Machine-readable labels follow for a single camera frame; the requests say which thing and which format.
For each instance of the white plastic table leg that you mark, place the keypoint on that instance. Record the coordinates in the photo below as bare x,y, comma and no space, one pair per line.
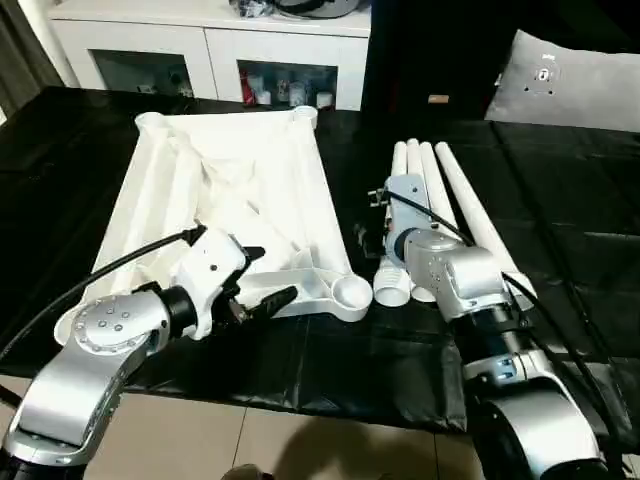
392,287
434,180
413,157
470,210

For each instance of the white plastic table top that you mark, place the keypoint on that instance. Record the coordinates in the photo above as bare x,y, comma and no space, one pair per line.
225,165

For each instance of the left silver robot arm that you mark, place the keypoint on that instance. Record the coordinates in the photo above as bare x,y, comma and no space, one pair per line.
100,325

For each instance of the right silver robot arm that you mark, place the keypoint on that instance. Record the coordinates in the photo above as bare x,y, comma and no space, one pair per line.
475,280

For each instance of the white cup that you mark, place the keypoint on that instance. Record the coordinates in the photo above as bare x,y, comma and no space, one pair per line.
265,97
325,101

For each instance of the red bottle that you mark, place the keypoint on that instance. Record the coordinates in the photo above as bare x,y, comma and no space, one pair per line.
245,90

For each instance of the black cabinet with orange label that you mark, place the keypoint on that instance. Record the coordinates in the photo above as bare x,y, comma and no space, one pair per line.
425,50

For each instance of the black work surface mat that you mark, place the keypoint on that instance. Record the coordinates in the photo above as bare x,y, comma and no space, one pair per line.
60,175

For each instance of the white sideboard with glass doors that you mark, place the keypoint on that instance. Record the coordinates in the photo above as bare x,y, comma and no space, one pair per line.
210,40

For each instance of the black tangled item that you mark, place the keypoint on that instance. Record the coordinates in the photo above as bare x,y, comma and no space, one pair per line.
250,9

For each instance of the grey pillow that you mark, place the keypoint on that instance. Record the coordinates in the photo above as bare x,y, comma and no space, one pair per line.
575,95

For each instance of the grey curtain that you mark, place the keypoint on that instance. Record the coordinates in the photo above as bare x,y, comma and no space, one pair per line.
30,50

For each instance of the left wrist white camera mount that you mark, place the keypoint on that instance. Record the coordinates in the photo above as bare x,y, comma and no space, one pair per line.
210,255

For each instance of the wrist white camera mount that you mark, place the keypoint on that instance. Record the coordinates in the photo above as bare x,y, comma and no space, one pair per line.
407,215
210,255

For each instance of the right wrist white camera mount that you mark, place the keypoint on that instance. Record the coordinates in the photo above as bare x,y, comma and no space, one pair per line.
407,215

